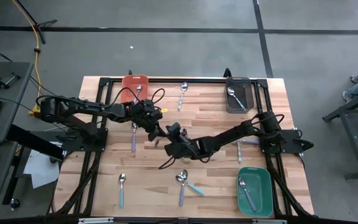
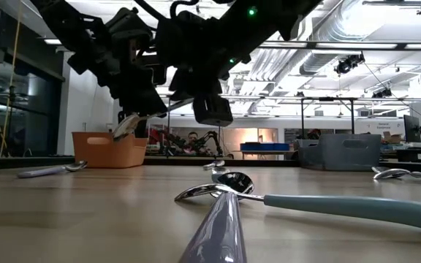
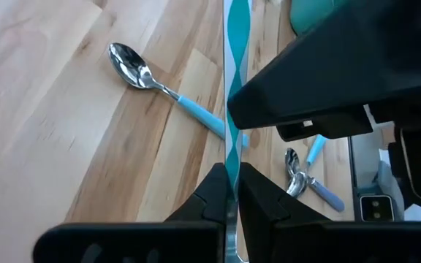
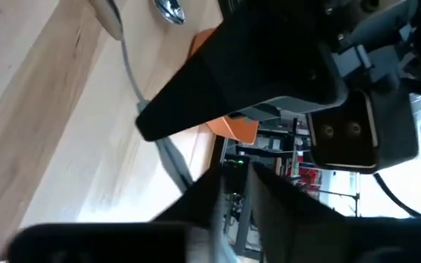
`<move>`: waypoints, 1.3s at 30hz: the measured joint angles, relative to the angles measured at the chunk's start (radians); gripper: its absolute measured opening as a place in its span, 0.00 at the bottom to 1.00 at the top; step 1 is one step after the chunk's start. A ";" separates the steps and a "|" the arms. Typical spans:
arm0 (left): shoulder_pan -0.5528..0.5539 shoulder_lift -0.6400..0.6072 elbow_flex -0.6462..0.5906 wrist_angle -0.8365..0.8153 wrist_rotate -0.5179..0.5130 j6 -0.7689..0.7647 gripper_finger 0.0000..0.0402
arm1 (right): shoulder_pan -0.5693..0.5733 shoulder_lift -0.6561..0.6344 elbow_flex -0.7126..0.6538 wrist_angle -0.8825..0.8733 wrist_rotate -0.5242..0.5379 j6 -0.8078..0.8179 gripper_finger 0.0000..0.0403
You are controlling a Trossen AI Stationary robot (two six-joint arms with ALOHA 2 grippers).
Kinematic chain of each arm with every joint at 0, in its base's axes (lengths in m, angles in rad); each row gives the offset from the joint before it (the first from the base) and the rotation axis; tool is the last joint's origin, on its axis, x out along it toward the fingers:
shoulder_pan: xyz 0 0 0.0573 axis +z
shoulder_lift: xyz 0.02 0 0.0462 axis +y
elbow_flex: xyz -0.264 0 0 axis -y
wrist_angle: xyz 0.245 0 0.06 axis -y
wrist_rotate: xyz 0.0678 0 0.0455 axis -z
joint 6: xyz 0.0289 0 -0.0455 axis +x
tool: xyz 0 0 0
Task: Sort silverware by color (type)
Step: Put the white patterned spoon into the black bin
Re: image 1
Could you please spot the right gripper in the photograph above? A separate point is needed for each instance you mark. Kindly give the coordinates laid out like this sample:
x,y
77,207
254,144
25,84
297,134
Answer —
x,y
179,149

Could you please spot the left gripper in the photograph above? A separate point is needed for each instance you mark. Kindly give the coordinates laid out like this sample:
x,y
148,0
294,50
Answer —
x,y
152,123

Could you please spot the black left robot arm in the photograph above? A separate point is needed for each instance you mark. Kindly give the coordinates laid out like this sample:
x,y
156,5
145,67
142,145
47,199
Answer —
x,y
82,107

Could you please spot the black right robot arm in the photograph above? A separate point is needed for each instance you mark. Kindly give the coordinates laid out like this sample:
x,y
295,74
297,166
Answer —
x,y
228,135

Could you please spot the orange plastic bin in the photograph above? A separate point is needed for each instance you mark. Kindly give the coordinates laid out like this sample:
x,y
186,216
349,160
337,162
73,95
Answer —
x,y
129,87

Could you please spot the grey plastic bin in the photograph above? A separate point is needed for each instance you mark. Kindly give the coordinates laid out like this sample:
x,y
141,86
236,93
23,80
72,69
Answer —
x,y
247,90

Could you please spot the green plastic bin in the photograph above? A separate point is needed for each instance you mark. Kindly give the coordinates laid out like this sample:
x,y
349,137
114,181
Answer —
x,y
263,193

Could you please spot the silver aluminium extrusion piece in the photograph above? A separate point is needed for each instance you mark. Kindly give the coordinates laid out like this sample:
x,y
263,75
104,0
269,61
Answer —
x,y
95,221
269,221

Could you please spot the white paper sheet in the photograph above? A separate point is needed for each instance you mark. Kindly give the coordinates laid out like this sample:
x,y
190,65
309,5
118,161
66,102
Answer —
x,y
39,168

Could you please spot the black desk crossbar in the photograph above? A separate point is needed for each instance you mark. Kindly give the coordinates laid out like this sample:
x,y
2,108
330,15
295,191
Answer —
x,y
33,143

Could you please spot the grey office desk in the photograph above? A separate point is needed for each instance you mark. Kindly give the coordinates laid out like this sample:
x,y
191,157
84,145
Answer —
x,y
14,102
6,186

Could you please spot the black caster knob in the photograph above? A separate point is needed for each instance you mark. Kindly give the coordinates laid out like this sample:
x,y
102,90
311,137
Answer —
x,y
15,203

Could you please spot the black tripod stand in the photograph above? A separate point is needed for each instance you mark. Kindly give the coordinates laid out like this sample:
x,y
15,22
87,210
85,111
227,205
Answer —
x,y
47,23

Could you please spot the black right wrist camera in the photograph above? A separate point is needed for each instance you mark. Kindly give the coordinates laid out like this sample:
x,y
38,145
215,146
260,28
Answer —
x,y
174,129

